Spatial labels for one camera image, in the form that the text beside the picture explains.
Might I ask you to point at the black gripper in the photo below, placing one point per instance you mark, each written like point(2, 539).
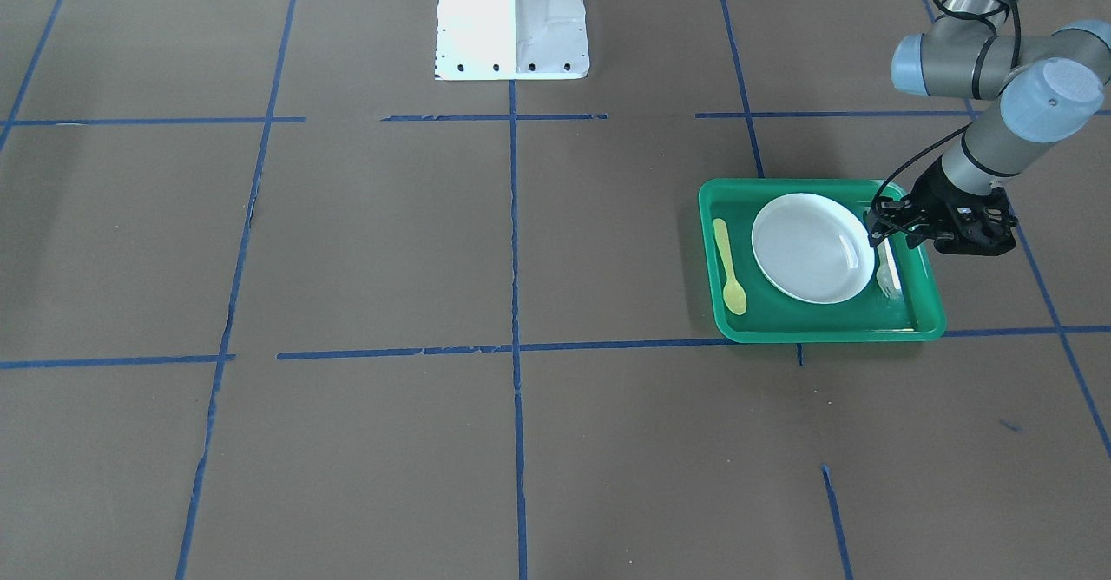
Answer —
point(930, 199)

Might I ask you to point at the pale green plastic fork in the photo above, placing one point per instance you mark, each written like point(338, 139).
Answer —
point(887, 275)

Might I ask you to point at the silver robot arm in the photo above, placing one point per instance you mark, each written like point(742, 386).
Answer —
point(1039, 90)

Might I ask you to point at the white round plate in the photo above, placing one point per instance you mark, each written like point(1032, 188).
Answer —
point(812, 249)

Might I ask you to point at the yellow plastic spoon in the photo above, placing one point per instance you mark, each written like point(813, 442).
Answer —
point(733, 293)

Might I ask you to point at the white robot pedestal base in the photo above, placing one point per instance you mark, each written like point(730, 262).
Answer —
point(500, 40)

